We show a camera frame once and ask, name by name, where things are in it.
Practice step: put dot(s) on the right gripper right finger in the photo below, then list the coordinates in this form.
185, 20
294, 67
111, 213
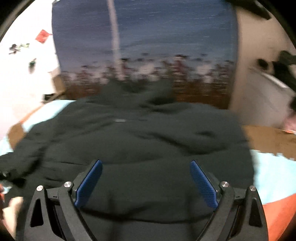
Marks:
238, 213

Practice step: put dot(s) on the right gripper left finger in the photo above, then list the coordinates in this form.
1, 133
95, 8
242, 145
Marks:
54, 213

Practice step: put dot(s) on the black padded winter jacket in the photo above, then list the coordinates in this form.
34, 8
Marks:
146, 142

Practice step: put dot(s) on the colourful patchwork bed cover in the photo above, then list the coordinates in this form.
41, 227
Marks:
274, 174

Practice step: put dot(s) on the white drawer cabinet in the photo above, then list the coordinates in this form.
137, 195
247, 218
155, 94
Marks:
265, 100

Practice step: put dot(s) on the small wooden side table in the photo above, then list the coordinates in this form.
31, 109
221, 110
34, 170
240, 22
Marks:
59, 88

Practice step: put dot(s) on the blue fabric wardrobe cover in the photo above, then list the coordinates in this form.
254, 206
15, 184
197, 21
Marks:
192, 44

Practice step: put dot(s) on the wooden wardrobe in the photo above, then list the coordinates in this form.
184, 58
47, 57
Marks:
258, 38

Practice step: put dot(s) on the green wall hook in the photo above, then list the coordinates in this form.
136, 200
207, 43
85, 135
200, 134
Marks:
32, 65

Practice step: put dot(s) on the dark wall stickers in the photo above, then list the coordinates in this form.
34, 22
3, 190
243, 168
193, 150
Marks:
16, 48

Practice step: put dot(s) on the red wall decoration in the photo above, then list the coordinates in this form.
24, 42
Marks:
42, 36

